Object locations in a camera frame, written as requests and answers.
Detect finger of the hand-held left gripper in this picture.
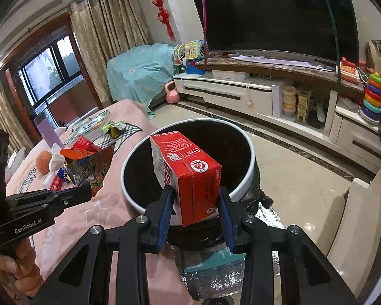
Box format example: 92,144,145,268
9,195,93,220
5,184,92,204

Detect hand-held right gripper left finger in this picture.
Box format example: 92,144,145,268
30,185,178,305

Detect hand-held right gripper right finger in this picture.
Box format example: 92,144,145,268
217,185,359,305

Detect cartoon print snack bag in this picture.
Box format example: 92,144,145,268
60,143,115,197

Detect red paper carton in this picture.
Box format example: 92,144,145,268
150,130,222,227

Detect white bin with black bag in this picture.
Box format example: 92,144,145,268
121,118,274,251

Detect person's left hand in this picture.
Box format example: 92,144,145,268
0,238,44,297

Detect small red wrapper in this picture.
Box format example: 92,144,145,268
47,173,66,192

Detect pink blanket with checked patches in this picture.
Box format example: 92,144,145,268
5,98,194,305

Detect orange red apple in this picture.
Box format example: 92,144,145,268
35,150,53,175

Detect teal box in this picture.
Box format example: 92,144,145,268
182,248,246,274

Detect red snack packet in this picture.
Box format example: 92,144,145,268
71,135,102,153

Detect purple cylindrical cup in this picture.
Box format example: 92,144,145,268
34,114,56,147

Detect stack of children's books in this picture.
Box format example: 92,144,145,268
63,110,112,143

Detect green foil wrapper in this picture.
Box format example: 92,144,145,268
100,120,128,139

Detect beige patterned curtain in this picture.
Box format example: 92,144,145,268
0,67,32,153
68,0,153,109

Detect white cabinet with brown top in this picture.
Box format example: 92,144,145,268
325,114,381,296

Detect pink kettlebell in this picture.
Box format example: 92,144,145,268
165,81,180,104

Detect white television cabinet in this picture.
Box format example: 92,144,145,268
173,55,381,172

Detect yellow stacked containers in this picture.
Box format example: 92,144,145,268
282,86,298,118

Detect wooden toy building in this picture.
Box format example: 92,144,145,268
297,90,312,125

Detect blue floral furniture cover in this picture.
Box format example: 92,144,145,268
106,42,178,115

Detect green wheel toy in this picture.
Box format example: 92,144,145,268
173,44,186,68

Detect toy cash register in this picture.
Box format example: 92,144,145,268
182,40,208,75

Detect red toy telephone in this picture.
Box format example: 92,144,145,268
335,57,368,85

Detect pink rod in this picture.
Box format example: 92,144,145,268
201,0,209,70

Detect red hanging decoration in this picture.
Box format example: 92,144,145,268
143,0,177,40

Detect black flat television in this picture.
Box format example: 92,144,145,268
189,0,359,62

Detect beige backpack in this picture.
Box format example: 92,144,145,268
365,40,381,77

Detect rainbow stacking ring toy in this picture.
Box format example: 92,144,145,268
359,71,381,125

